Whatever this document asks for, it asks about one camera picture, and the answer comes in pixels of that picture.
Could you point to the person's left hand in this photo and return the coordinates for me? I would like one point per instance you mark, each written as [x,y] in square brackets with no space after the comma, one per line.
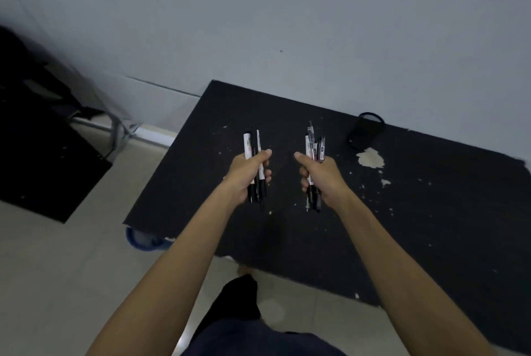
[242,175]

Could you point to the person's right hand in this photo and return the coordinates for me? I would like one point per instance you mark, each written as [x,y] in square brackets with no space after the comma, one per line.
[327,181]

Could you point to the person's left thumb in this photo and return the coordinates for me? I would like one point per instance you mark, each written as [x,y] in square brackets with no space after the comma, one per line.
[259,155]

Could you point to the person's right thumb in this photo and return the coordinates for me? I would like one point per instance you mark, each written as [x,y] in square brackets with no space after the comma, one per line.
[303,159]

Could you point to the white pen with black grip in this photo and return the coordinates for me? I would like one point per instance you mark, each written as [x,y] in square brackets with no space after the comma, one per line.
[308,147]

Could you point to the white and black pen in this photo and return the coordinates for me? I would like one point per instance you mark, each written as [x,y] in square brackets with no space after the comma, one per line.
[259,142]

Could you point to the white barrel marker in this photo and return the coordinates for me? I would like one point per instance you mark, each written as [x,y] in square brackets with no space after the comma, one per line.
[247,146]

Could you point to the slim black pen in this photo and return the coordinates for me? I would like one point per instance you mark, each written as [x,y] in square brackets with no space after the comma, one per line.
[254,140]

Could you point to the clear barrel gel pen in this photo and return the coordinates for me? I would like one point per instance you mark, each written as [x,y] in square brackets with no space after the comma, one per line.
[310,132]

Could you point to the dark clear pen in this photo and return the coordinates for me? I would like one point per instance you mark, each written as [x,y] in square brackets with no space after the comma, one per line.
[316,198]

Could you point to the person's left forearm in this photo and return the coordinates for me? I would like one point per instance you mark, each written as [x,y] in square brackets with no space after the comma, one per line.
[174,268]

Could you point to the person's right forearm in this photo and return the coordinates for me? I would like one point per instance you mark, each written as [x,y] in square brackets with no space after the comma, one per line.
[398,268]

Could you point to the black mesh pen holder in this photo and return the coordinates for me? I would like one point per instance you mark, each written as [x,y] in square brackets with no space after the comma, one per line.
[365,131]

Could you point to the blue plastic basin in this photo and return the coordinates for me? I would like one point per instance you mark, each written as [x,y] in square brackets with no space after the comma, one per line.
[145,240]

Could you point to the person's leg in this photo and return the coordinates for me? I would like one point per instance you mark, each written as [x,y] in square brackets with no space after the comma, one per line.
[234,306]

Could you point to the person's dark shorts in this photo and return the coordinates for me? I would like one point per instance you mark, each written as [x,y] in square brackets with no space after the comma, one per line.
[265,341]

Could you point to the black side table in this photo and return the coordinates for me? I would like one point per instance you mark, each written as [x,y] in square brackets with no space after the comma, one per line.
[39,161]

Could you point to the metal tube frame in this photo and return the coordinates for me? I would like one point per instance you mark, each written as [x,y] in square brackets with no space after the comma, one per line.
[118,129]

